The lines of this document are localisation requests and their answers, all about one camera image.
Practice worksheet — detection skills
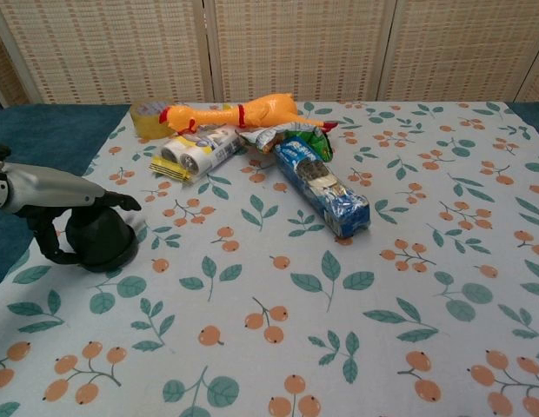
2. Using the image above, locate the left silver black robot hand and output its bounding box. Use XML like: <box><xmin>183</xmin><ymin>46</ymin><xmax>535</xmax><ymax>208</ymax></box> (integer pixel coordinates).
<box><xmin>2</xmin><ymin>161</ymin><xmax>143</xmax><ymax>267</ymax></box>

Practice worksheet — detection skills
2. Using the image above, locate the clear packing tape roll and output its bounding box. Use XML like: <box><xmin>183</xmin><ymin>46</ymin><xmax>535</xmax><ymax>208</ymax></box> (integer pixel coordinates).
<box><xmin>130</xmin><ymin>102</ymin><xmax>175</xmax><ymax>140</ymax></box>

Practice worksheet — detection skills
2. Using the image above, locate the small yellow striped packet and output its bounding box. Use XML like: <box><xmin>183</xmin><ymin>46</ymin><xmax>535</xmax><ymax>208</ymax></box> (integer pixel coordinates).
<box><xmin>150</xmin><ymin>156</ymin><xmax>192</xmax><ymax>186</ymax></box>

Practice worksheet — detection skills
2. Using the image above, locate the white garbage bag rolls pack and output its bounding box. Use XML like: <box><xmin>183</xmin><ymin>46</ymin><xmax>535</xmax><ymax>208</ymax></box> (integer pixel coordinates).
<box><xmin>159</xmin><ymin>124</ymin><xmax>247</xmax><ymax>178</ymax></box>

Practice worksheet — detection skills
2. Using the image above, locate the crumpled green snack bag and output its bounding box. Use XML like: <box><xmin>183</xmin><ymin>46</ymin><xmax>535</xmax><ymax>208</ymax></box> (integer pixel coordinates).
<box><xmin>238</xmin><ymin>121</ymin><xmax>334</xmax><ymax>162</ymax></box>

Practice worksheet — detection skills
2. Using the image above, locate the yellow rubber chicken toy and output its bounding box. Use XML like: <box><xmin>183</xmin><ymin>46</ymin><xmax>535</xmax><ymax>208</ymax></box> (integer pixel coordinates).
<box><xmin>158</xmin><ymin>91</ymin><xmax>340</xmax><ymax>132</ymax></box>

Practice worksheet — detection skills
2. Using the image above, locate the blue cookie package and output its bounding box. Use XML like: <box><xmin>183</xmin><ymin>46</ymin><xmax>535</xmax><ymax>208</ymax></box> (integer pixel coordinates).
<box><xmin>273</xmin><ymin>137</ymin><xmax>371</xmax><ymax>238</ymax></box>

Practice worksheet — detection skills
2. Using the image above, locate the floral leaf print tablecloth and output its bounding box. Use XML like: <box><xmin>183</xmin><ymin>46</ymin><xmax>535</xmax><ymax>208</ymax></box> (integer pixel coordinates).
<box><xmin>0</xmin><ymin>100</ymin><xmax>539</xmax><ymax>417</ymax></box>

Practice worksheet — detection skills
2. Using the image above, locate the woven bamboo folding screen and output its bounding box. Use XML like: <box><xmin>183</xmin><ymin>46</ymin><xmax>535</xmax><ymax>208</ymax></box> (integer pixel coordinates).
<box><xmin>0</xmin><ymin>0</ymin><xmax>539</xmax><ymax>108</ymax></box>

